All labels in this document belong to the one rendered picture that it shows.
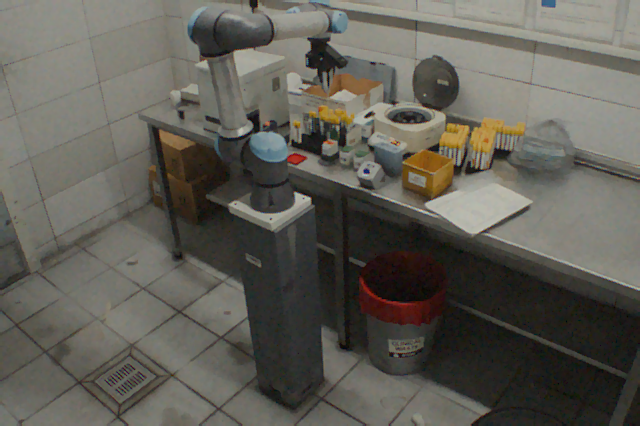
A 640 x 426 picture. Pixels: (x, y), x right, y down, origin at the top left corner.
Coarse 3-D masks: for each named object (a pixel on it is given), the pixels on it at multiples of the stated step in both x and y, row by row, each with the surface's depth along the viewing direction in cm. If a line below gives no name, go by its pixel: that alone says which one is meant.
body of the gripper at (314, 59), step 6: (312, 42) 212; (318, 42) 209; (324, 42) 210; (312, 48) 214; (318, 48) 212; (306, 54) 215; (312, 54) 214; (318, 54) 213; (306, 60) 216; (312, 60) 215; (318, 60) 212; (324, 60) 212; (306, 66) 217; (312, 66) 216; (324, 66) 213; (330, 66) 216
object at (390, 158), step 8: (376, 144) 216; (384, 144) 216; (376, 152) 217; (384, 152) 214; (392, 152) 211; (400, 152) 212; (376, 160) 218; (384, 160) 216; (392, 160) 213; (400, 160) 214; (384, 168) 217; (392, 168) 214; (400, 168) 216; (392, 176) 214
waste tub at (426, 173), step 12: (420, 156) 211; (432, 156) 209; (444, 156) 206; (408, 168) 203; (420, 168) 214; (432, 168) 212; (444, 168) 200; (408, 180) 205; (420, 180) 201; (432, 180) 197; (444, 180) 203; (420, 192) 203; (432, 192) 200
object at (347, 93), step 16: (336, 80) 270; (352, 80) 268; (368, 80) 262; (304, 96) 252; (320, 96) 246; (336, 96) 268; (352, 96) 267; (368, 96) 251; (304, 112) 257; (352, 112) 245
